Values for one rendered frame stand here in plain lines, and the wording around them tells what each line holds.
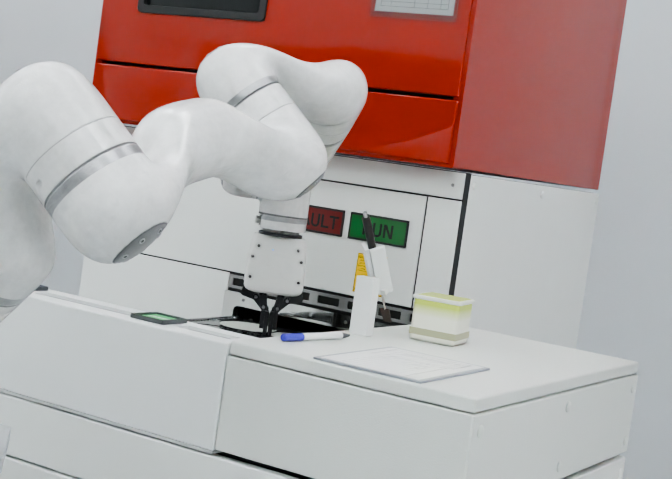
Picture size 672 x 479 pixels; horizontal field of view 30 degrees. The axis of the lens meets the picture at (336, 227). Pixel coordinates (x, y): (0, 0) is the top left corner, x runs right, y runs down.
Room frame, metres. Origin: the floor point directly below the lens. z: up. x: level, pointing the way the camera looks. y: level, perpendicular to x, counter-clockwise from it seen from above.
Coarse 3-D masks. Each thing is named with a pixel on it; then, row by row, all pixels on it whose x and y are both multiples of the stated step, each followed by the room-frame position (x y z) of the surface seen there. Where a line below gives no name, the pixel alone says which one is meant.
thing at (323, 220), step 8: (312, 208) 2.27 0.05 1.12; (312, 216) 2.26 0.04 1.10; (320, 216) 2.26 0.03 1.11; (328, 216) 2.25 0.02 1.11; (336, 216) 2.24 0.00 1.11; (312, 224) 2.26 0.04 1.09; (320, 224) 2.25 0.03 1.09; (328, 224) 2.25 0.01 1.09; (336, 224) 2.24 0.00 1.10; (328, 232) 2.25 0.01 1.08; (336, 232) 2.24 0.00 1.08
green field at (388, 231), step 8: (352, 216) 2.22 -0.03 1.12; (360, 216) 2.21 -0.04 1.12; (352, 224) 2.22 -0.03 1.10; (360, 224) 2.21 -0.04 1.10; (376, 224) 2.20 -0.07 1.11; (384, 224) 2.19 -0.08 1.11; (392, 224) 2.18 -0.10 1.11; (400, 224) 2.17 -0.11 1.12; (352, 232) 2.22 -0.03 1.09; (360, 232) 2.21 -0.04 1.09; (376, 232) 2.20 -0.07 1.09; (384, 232) 2.19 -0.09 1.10; (392, 232) 2.18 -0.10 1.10; (400, 232) 2.17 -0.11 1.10; (376, 240) 2.19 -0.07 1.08; (384, 240) 2.19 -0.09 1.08; (392, 240) 2.18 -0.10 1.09; (400, 240) 2.17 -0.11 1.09
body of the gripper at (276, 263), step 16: (256, 240) 2.11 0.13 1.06; (272, 240) 2.11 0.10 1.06; (288, 240) 2.11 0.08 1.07; (304, 240) 2.12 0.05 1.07; (256, 256) 2.11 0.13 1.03; (272, 256) 2.11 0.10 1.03; (288, 256) 2.11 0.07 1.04; (304, 256) 2.11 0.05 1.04; (256, 272) 2.11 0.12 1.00; (272, 272) 2.11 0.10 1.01; (288, 272) 2.11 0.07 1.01; (304, 272) 2.12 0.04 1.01; (256, 288) 2.11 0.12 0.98; (272, 288) 2.11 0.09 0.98; (288, 288) 2.11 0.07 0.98
